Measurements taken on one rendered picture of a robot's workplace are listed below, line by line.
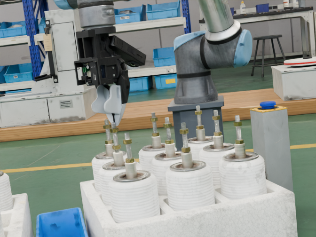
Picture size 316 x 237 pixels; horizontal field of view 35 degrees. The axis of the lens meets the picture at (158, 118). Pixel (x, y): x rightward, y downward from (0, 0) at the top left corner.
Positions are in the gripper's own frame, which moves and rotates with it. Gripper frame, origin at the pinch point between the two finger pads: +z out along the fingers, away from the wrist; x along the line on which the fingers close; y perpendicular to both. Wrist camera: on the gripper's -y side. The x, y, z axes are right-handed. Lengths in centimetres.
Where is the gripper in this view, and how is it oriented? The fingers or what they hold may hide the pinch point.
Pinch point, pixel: (117, 119)
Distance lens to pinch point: 110.8
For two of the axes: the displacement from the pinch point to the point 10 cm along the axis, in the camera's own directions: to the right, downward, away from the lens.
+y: -6.1, 1.8, -7.7
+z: 1.1, 9.8, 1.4
